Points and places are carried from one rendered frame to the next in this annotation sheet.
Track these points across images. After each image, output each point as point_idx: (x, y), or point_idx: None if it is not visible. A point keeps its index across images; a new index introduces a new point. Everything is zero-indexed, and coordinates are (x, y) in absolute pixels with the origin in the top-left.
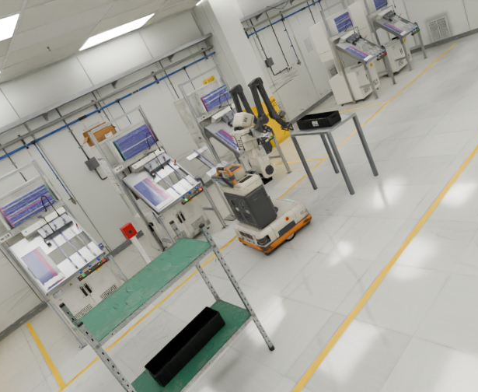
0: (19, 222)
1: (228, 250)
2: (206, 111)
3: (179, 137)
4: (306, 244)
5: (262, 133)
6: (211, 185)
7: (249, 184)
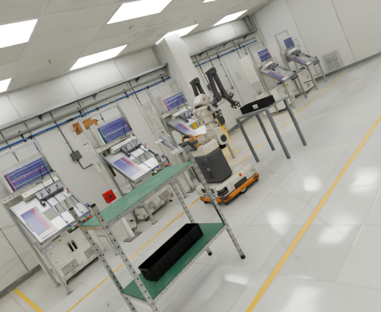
0: (20, 186)
1: (192, 209)
2: (168, 110)
3: (144, 138)
4: (258, 192)
5: (217, 108)
6: None
7: (210, 145)
